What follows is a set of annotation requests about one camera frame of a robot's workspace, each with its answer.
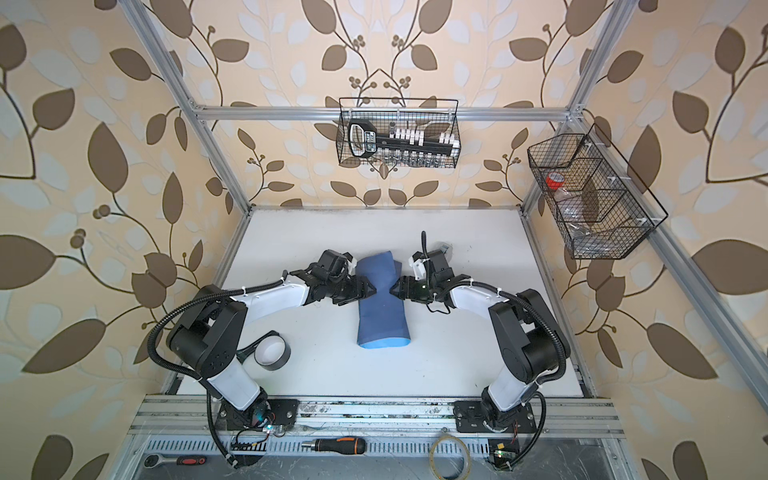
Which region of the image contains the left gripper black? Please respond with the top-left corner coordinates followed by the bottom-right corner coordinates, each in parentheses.
top-left (327, 274), bottom-right (380, 303)

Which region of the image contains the light blue wrapping paper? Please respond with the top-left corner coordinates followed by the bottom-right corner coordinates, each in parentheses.
top-left (356, 251), bottom-right (411, 349)

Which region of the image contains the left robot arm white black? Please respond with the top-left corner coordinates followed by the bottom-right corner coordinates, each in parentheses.
top-left (147, 249), bottom-right (376, 427)

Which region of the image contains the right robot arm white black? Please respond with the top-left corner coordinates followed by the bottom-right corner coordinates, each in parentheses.
top-left (390, 250), bottom-right (571, 431)

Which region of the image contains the black orange screwdriver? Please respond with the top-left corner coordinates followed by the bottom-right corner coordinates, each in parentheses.
top-left (301, 437), bottom-right (367, 455)

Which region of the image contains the clear tape roll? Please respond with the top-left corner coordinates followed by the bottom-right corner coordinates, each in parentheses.
top-left (428, 432), bottom-right (472, 480)

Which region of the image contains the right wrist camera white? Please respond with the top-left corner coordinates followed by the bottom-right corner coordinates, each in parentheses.
top-left (409, 252), bottom-right (429, 281)

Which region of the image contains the grey duct tape roll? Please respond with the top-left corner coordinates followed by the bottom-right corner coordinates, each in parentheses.
top-left (253, 335), bottom-right (291, 371)

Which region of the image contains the black socket set rail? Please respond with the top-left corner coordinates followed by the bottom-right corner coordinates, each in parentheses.
top-left (345, 119), bottom-right (461, 161)

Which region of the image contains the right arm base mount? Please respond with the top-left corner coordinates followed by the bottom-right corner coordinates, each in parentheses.
top-left (453, 400), bottom-right (537, 434)

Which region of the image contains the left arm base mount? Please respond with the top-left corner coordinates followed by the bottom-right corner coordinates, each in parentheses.
top-left (217, 398), bottom-right (300, 431)

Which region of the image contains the back wire basket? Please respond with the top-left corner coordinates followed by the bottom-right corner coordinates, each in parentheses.
top-left (335, 96), bottom-right (462, 169)

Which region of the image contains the wire basket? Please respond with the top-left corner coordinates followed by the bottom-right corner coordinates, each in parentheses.
top-left (335, 96), bottom-right (462, 169)
top-left (527, 125), bottom-right (668, 260)

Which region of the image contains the right wire basket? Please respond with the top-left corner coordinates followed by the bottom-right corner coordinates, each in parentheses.
top-left (527, 125), bottom-right (668, 260)

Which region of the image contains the red handled ratchet wrench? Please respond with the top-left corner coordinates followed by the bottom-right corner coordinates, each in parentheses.
top-left (143, 454), bottom-right (208, 469)

